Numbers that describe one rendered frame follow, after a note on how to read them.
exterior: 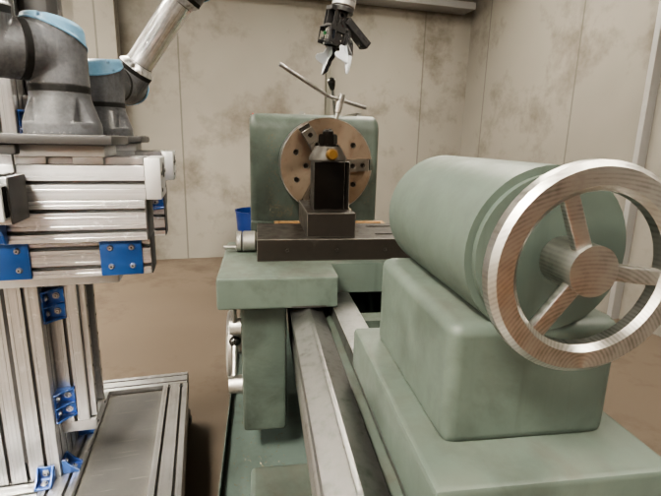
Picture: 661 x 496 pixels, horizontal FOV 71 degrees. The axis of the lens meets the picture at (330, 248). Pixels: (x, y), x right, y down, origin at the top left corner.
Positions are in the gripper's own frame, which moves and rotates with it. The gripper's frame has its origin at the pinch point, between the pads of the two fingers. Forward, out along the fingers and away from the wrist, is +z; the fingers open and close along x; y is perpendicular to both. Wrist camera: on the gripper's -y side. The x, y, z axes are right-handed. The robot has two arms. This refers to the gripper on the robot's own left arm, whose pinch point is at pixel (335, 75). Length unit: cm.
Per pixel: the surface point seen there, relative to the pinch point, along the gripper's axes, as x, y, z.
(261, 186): -18.7, 10.9, 41.8
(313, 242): 61, 35, 42
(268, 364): 66, 43, 65
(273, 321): 66, 44, 56
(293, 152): -1.5, 9.5, 26.9
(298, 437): 65, 32, 84
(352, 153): 6.7, -8.4, 23.3
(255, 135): -21.1, 15.4, 24.2
